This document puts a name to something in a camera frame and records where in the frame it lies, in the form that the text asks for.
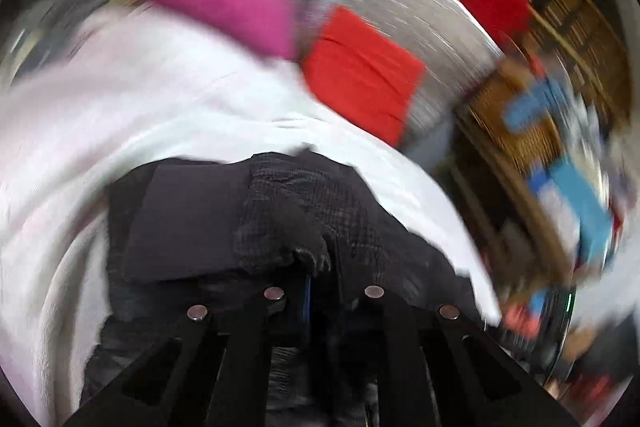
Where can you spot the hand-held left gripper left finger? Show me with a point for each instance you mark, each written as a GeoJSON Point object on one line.
{"type": "Point", "coordinates": [304, 302]}

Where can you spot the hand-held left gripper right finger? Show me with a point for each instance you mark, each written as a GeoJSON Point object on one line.
{"type": "Point", "coordinates": [372, 312]}

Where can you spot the red-orange pillow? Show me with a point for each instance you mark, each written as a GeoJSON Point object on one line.
{"type": "Point", "coordinates": [360, 77]}

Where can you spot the white embossed blanket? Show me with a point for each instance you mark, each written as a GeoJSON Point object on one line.
{"type": "Point", "coordinates": [125, 107]}

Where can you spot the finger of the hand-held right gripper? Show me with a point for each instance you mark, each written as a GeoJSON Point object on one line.
{"type": "Point", "coordinates": [535, 107]}

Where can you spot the black garment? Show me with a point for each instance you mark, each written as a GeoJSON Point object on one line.
{"type": "Point", "coordinates": [280, 207]}

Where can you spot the wooden shelf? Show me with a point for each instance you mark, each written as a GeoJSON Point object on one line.
{"type": "Point", "coordinates": [560, 17]}

